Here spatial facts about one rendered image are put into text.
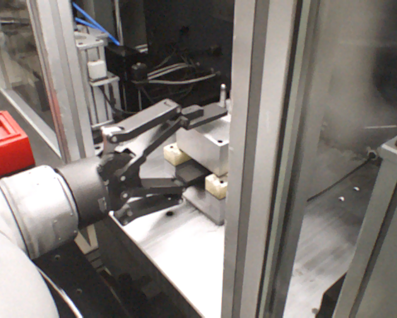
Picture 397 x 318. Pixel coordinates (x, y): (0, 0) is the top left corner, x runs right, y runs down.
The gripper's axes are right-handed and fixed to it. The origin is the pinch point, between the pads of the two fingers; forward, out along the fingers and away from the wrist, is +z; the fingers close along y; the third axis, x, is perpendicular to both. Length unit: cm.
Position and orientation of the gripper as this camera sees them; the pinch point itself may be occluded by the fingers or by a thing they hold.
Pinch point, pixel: (205, 142)
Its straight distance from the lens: 53.1
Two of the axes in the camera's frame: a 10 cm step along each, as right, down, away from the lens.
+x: -6.2, -4.4, 6.4
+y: 0.1, -8.3, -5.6
